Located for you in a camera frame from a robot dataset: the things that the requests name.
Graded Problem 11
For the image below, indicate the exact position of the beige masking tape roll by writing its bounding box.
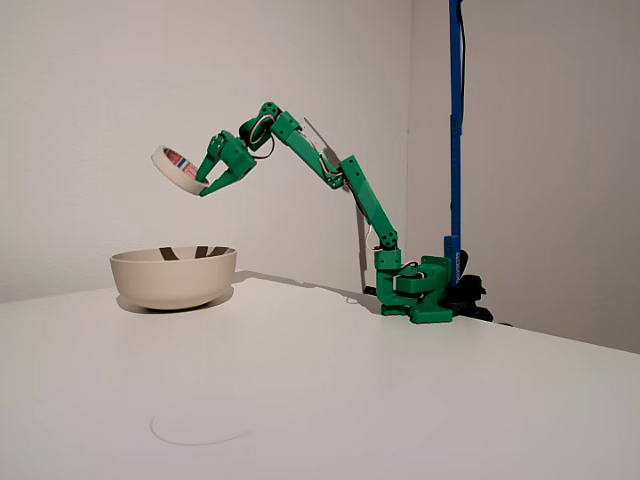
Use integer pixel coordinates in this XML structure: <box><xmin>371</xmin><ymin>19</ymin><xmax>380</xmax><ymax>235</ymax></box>
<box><xmin>150</xmin><ymin>145</ymin><xmax>209</xmax><ymax>197</ymax></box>

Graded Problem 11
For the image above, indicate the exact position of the beige round bowl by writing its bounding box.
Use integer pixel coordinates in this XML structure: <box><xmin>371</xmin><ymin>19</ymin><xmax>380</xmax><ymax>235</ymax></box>
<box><xmin>109</xmin><ymin>244</ymin><xmax>239</xmax><ymax>312</ymax></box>

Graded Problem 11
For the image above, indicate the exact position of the wrist servo wire loop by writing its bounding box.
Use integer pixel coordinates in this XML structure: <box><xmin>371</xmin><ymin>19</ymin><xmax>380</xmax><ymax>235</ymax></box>
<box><xmin>248</xmin><ymin>114</ymin><xmax>278</xmax><ymax>162</ymax></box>

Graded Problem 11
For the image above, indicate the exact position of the elbow servo wire bundle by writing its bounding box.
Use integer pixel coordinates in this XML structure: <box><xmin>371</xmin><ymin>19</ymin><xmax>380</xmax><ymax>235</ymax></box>
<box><xmin>312</xmin><ymin>137</ymin><xmax>349</xmax><ymax>191</ymax></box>

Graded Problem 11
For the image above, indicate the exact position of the blue camera pole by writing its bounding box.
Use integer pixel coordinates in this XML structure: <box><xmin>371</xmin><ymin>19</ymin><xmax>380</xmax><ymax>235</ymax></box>
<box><xmin>443</xmin><ymin>0</ymin><xmax>469</xmax><ymax>291</ymax></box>

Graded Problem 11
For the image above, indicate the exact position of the black cable on pole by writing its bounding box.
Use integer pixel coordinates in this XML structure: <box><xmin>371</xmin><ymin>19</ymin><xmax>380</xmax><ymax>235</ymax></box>
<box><xmin>458</xmin><ymin>0</ymin><xmax>470</xmax><ymax>124</ymax></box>

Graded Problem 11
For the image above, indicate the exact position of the black camera pole clamp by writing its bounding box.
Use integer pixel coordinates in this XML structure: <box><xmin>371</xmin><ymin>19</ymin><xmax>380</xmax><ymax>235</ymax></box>
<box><xmin>446</xmin><ymin>249</ymin><xmax>495</xmax><ymax>324</ymax></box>

